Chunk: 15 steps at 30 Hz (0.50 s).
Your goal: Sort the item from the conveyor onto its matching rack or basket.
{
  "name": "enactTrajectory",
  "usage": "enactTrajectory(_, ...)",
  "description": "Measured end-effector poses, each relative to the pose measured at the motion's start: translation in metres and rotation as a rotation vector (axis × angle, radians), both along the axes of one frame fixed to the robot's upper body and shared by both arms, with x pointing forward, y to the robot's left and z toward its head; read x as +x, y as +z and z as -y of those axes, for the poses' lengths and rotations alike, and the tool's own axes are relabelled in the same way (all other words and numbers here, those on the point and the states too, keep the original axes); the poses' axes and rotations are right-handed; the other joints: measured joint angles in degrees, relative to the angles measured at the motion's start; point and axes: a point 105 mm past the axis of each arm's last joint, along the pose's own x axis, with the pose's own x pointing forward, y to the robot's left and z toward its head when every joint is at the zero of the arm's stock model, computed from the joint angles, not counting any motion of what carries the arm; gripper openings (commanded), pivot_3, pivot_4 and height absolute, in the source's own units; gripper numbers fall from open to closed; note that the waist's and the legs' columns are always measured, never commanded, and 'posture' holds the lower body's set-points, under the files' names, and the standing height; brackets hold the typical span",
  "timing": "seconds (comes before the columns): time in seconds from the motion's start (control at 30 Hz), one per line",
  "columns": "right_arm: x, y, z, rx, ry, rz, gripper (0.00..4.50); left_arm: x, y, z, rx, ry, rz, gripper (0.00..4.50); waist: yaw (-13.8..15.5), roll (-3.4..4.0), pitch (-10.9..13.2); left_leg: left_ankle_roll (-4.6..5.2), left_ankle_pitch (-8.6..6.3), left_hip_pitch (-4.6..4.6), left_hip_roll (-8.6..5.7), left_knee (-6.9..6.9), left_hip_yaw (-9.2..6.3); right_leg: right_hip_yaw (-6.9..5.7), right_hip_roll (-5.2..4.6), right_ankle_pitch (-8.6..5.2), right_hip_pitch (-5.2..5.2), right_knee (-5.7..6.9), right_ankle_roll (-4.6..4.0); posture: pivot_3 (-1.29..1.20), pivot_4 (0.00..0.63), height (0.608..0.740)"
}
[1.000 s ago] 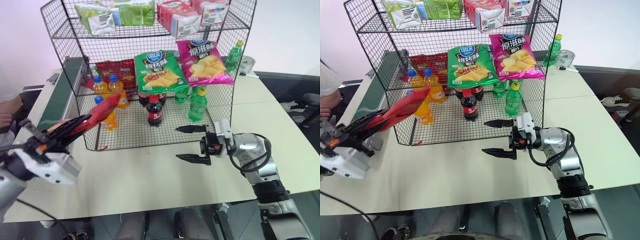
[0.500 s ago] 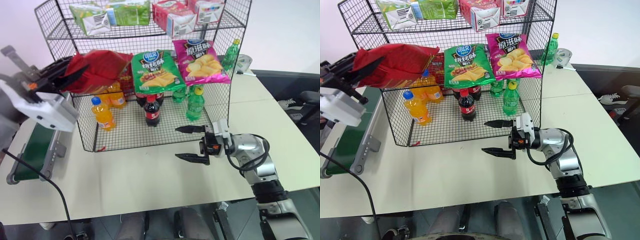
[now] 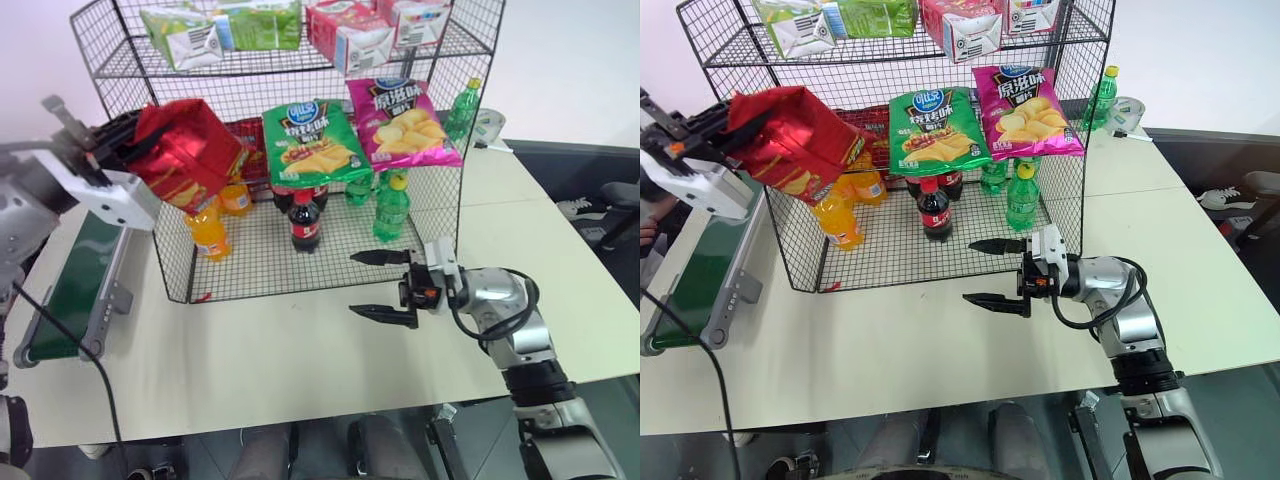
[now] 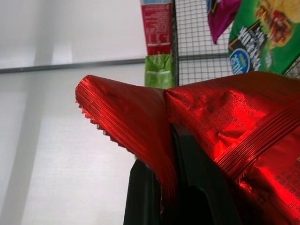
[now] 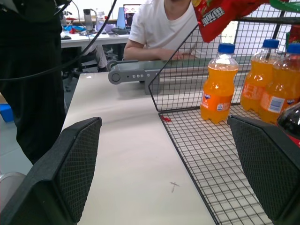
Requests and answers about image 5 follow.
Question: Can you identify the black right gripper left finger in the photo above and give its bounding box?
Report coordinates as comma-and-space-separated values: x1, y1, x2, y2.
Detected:
0, 116, 103, 225

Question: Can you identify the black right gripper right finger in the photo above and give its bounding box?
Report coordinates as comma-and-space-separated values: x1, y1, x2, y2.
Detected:
227, 115, 300, 225

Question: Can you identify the grey conveyor belt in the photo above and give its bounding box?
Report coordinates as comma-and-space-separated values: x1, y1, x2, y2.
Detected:
108, 55, 254, 95

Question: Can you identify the dark cola bottle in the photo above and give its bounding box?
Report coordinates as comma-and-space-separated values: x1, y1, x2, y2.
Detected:
276, 102, 300, 147

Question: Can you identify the orange soda bottle blue cap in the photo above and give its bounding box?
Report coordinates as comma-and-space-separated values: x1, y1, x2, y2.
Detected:
240, 39, 280, 113
200, 43, 239, 125
259, 43, 300, 124

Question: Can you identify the blue box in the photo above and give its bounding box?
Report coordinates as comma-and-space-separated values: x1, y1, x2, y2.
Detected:
0, 104, 15, 123

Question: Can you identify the white office desk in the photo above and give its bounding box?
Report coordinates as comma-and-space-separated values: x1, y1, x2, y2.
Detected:
60, 29, 131, 49

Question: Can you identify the clear water bottle black lid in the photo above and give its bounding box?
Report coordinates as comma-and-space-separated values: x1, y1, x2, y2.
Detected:
83, 8, 94, 32

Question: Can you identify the red snack bag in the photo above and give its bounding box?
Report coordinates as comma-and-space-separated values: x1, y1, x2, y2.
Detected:
191, 0, 270, 43

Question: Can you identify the clear plastic bottle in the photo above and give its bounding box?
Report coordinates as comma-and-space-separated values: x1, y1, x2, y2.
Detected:
95, 11, 105, 31

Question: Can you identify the green snack bag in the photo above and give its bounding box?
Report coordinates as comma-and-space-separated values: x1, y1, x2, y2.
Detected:
269, 0, 300, 13

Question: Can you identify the open laptop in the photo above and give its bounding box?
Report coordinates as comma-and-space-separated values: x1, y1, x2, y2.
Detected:
116, 3, 143, 30

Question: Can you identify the person in white t-shirt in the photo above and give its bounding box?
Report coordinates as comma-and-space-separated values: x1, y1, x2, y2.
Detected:
123, 0, 223, 61

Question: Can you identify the black wire rack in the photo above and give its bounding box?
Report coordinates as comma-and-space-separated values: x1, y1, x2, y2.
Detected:
148, 0, 300, 225

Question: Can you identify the black robot arm with cables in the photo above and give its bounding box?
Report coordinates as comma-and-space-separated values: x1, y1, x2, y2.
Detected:
0, 0, 67, 165

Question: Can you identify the black cable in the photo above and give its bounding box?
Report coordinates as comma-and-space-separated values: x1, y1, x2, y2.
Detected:
0, 0, 118, 82

